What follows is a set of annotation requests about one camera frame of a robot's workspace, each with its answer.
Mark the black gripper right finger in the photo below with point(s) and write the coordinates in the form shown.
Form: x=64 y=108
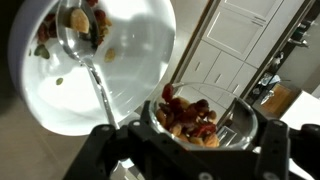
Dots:
x=278 y=144

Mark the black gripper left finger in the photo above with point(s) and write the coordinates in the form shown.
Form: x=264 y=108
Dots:
x=155 y=155

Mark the white bowl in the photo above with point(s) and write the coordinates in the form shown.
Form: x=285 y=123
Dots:
x=60 y=91

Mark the mixed nuts and fruit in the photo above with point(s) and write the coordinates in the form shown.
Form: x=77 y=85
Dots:
x=191 y=122

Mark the metal spoon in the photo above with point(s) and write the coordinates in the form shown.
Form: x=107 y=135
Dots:
x=82 y=47

